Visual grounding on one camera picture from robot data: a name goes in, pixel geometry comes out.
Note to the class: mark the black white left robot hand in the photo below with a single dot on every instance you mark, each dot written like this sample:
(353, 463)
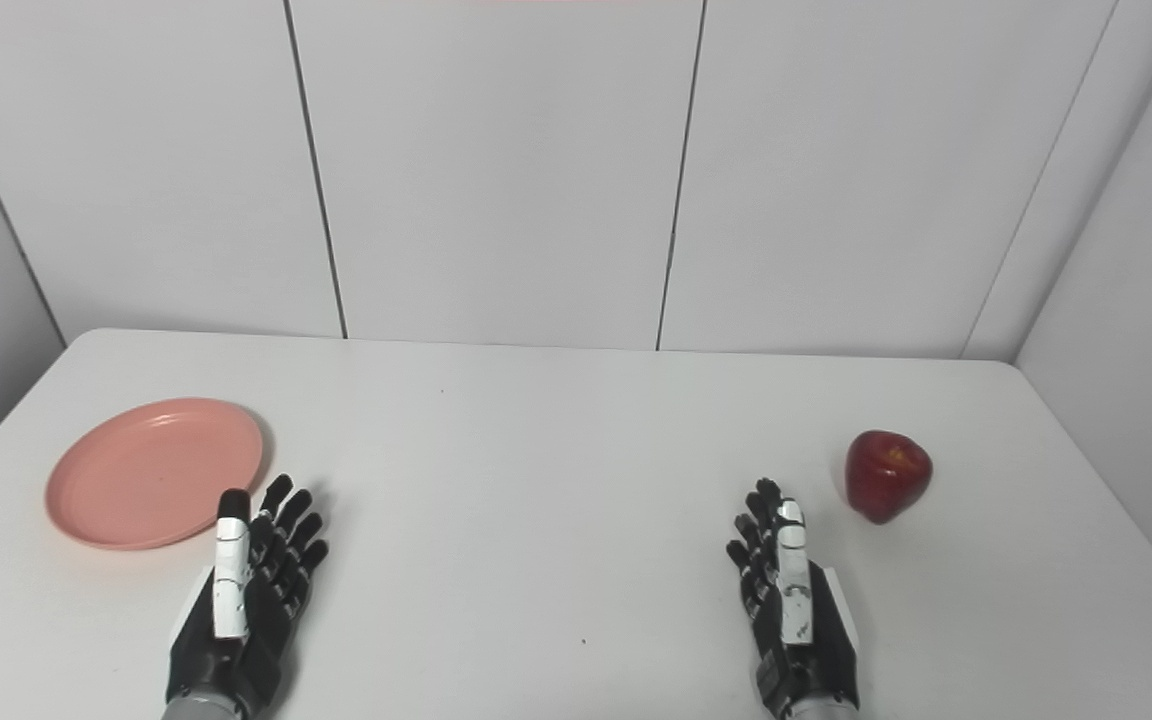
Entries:
(266, 600)

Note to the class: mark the red apple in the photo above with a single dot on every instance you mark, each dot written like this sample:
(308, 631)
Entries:
(886, 478)

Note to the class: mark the pink round plate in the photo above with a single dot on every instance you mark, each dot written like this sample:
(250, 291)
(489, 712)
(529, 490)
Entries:
(151, 475)

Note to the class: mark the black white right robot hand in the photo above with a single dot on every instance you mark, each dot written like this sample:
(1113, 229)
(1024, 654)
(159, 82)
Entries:
(798, 640)

